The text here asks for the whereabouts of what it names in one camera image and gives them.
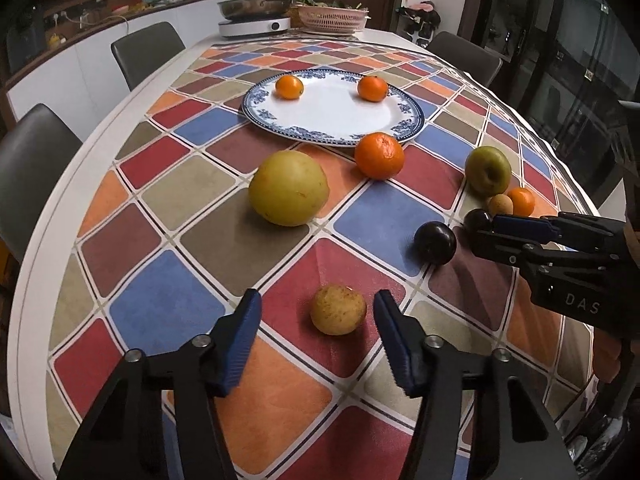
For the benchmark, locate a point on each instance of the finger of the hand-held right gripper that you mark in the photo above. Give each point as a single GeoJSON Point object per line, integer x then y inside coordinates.
{"type": "Point", "coordinates": [505, 252]}
{"type": "Point", "coordinates": [520, 226]}

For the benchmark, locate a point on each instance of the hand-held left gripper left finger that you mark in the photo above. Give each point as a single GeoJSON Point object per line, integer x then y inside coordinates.
{"type": "Point", "coordinates": [245, 340]}

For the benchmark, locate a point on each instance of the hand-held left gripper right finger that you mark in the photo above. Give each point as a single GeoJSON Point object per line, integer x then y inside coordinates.
{"type": "Point", "coordinates": [395, 340]}

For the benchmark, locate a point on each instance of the small orange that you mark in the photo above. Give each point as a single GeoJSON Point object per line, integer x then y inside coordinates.
{"type": "Point", "coordinates": [522, 201]}

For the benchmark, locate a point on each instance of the small tan round fruit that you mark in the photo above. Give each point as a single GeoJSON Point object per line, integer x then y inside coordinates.
{"type": "Point", "coordinates": [338, 309]}
{"type": "Point", "coordinates": [501, 205]}

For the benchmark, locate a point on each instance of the dark purple plum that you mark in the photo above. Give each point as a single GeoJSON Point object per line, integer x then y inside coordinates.
{"type": "Point", "coordinates": [435, 242]}
{"type": "Point", "coordinates": [475, 220]}

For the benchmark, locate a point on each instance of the green apple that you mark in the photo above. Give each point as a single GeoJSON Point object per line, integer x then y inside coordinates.
{"type": "Point", "coordinates": [488, 170]}

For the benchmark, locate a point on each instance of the large orange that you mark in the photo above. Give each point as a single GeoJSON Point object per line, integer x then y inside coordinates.
{"type": "Point", "coordinates": [379, 156]}

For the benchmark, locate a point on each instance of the large yellow pear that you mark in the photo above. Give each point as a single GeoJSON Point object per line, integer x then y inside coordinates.
{"type": "Point", "coordinates": [288, 188]}

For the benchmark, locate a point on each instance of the blue rimmed white plate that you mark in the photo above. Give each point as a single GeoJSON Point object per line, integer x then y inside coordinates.
{"type": "Point", "coordinates": [332, 110]}

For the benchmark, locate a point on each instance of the colourful checked tablecloth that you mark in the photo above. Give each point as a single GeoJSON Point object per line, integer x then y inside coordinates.
{"type": "Point", "coordinates": [210, 270]}

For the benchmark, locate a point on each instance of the grey dining chair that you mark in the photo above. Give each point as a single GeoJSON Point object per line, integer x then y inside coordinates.
{"type": "Point", "coordinates": [30, 160]}
{"type": "Point", "coordinates": [147, 52]}
{"type": "Point", "coordinates": [465, 52]}

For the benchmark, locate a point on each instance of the medium orange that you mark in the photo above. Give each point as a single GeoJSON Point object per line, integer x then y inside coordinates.
{"type": "Point", "coordinates": [289, 86]}
{"type": "Point", "coordinates": [372, 88]}

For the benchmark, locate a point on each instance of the white shoe rack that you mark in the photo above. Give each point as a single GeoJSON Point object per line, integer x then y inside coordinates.
{"type": "Point", "coordinates": [420, 20]}

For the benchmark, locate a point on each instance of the pink plastic basket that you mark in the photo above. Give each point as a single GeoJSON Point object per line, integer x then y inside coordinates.
{"type": "Point", "coordinates": [332, 19]}

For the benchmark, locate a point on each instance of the green leafy vegetables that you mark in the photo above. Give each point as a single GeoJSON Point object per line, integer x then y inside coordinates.
{"type": "Point", "coordinates": [325, 2]}

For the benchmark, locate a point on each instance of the white induction cooker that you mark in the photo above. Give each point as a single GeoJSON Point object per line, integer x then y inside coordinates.
{"type": "Point", "coordinates": [255, 26]}

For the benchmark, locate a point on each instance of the white sideboard cabinet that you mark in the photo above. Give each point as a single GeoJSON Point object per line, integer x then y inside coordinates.
{"type": "Point", "coordinates": [75, 75]}

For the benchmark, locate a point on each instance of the steel pot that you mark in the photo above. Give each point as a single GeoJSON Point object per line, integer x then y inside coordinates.
{"type": "Point", "coordinates": [255, 6]}

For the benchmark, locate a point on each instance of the black coffee machine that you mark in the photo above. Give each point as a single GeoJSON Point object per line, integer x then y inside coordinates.
{"type": "Point", "coordinates": [22, 35]}

